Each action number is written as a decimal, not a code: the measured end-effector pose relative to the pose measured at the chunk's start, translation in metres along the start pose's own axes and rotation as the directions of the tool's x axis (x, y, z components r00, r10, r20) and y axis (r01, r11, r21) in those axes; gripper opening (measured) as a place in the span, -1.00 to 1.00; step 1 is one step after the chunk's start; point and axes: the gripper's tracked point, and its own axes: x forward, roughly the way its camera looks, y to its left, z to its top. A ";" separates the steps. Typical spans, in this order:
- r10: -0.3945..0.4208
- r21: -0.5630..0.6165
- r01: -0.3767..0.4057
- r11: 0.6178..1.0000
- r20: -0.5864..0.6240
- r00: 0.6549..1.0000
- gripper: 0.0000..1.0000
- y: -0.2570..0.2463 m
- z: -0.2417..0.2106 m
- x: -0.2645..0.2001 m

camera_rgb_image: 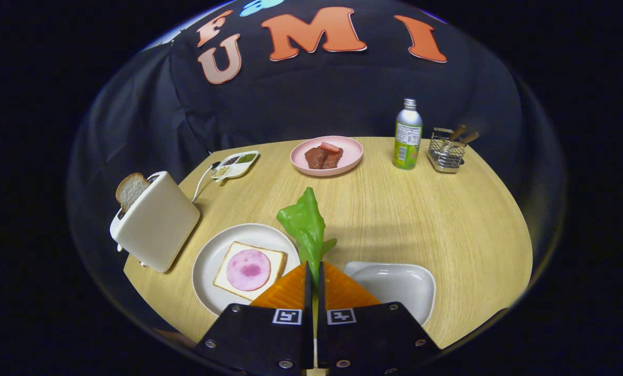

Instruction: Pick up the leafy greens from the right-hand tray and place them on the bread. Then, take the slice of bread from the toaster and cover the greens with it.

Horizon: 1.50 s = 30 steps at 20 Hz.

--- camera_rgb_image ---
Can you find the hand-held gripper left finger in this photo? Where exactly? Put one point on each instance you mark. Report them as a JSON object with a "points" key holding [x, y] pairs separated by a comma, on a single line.
{"points": [[259, 339]]}

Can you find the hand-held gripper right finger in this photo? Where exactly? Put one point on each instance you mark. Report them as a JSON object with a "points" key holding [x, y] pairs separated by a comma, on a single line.
{"points": [[374, 337]]}

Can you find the green lettuce leaf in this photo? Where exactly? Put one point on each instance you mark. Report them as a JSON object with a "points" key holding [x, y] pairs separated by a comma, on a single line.
{"points": [[306, 224]]}

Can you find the toast bread slice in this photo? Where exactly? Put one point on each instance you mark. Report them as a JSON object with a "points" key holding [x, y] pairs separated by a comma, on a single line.
{"points": [[131, 189]]}

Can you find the white square plate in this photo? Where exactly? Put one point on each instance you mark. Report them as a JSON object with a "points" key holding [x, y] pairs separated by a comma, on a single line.
{"points": [[395, 284]]}

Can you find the pink ham slice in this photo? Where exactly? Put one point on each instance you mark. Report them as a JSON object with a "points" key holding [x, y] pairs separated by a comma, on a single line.
{"points": [[248, 270]]}

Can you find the white bread slice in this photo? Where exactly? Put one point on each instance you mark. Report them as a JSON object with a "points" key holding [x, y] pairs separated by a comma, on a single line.
{"points": [[277, 261]]}

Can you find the white round plate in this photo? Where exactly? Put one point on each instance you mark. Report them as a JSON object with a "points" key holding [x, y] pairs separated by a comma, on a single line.
{"points": [[209, 261]]}

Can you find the cream toaster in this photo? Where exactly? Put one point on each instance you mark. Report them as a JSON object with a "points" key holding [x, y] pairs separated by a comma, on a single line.
{"points": [[157, 230]]}

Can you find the white divided condiment dish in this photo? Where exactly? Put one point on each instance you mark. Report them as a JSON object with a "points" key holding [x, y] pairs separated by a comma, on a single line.
{"points": [[235, 166]]}

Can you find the pink round plate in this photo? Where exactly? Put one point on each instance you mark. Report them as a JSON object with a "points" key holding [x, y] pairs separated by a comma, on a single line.
{"points": [[353, 156]]}

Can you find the brown meat piece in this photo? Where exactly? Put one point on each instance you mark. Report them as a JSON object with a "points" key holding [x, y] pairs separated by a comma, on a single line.
{"points": [[333, 159], [315, 158]]}

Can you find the red sausage slice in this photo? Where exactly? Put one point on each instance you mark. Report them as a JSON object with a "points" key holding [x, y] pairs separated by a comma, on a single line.
{"points": [[330, 147]]}

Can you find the green label metal bottle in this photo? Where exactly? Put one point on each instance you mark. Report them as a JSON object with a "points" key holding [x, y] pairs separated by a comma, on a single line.
{"points": [[407, 141]]}

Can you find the black backdrop cloth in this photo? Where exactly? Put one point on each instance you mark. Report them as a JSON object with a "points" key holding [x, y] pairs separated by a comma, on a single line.
{"points": [[311, 99]]}

